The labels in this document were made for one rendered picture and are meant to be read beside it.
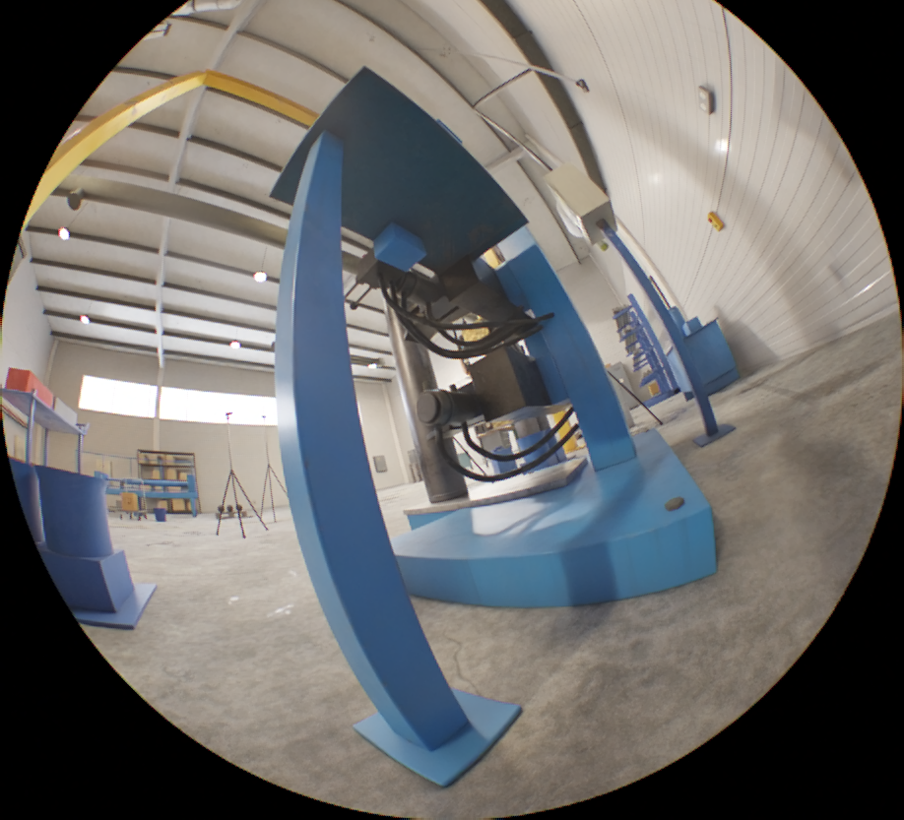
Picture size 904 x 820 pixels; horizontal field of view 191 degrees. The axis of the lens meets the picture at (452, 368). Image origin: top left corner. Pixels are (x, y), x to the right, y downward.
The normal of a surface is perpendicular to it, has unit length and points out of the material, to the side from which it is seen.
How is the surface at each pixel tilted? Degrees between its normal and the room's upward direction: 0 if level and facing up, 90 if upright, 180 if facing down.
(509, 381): 90
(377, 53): 173
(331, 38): 173
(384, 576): 90
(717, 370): 90
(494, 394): 90
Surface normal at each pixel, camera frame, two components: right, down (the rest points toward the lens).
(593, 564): -0.62, -0.11
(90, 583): 0.74, -0.43
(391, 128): 0.27, 0.90
